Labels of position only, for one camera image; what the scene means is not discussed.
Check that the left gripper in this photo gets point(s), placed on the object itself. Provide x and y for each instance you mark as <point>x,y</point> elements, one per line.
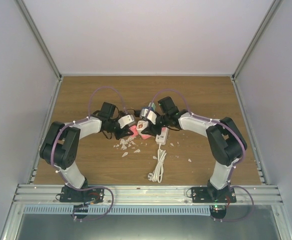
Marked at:
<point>125,129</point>

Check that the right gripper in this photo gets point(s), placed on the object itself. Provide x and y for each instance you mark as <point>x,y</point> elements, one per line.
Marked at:
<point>152,129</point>

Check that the small pink plug adapter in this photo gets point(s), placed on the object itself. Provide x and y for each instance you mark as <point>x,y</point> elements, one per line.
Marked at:
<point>133,129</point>

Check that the blue cube socket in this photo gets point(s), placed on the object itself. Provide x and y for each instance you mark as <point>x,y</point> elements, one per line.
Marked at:
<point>144,111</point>

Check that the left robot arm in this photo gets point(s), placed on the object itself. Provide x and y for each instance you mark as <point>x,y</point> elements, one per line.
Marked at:
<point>60,146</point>

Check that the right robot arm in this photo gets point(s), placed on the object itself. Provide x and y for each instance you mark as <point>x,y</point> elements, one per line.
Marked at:
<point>227,144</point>

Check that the white tiger cube socket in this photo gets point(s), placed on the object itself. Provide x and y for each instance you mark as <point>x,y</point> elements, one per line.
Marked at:
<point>141,125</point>

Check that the large pink socket block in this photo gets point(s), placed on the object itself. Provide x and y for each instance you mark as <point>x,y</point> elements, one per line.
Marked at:
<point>145,136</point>

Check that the mint green plug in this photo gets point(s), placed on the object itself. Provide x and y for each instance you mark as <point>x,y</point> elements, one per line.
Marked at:
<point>153,106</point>

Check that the white power strip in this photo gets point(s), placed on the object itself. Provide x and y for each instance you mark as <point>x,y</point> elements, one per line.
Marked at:
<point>161,139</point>

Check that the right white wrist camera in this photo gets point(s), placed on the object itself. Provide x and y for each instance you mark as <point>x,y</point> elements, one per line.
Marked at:
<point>148,115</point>

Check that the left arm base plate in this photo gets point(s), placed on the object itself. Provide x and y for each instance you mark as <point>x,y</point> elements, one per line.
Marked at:
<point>69,195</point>

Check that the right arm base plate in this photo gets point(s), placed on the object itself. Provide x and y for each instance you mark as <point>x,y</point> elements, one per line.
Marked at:
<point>204,194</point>

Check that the grey slotted cable duct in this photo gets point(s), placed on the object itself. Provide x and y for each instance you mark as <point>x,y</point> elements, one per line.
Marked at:
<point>120,210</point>

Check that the aluminium front rail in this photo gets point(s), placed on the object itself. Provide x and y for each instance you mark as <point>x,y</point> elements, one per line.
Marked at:
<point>154,195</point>

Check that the left aluminium frame post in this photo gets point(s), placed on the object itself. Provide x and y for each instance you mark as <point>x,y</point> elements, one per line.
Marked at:
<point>34,29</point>

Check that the aluminium frame post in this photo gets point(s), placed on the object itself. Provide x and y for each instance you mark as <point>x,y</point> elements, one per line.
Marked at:
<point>34,29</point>
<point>275,4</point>

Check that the right aluminium frame post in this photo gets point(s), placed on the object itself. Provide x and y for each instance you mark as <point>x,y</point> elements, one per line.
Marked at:
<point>275,4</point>

